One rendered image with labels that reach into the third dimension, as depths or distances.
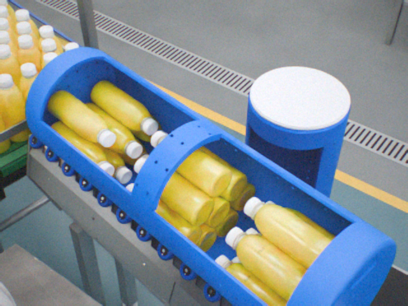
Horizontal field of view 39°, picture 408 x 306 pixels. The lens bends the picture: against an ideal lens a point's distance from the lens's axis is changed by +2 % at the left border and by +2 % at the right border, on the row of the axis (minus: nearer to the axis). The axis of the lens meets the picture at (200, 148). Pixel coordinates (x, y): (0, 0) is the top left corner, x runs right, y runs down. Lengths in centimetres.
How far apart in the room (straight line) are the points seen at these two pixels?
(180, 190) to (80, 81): 48
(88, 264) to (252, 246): 95
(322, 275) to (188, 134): 41
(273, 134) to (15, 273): 74
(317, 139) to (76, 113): 64
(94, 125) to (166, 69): 214
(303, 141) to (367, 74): 205
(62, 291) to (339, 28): 305
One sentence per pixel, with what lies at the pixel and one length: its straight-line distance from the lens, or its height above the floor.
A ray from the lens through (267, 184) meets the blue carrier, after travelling 133.
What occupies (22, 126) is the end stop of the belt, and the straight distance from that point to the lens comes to 170.
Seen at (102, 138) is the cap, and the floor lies 113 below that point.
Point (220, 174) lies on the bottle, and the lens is 118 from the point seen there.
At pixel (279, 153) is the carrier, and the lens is 198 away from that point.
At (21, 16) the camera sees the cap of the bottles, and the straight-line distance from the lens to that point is 191.
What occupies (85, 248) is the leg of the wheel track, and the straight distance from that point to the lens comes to 191.
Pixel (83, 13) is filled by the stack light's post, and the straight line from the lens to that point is 205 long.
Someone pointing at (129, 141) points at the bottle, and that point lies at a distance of 142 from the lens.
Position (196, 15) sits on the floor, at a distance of 401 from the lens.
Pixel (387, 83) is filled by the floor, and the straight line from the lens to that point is 355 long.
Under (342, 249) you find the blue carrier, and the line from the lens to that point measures 104.
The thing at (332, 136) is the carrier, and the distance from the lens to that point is 160.
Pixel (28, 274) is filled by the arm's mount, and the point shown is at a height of 101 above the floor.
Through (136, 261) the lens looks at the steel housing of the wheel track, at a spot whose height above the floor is 87.
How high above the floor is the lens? 204
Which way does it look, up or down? 44 degrees down
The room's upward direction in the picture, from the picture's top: straight up
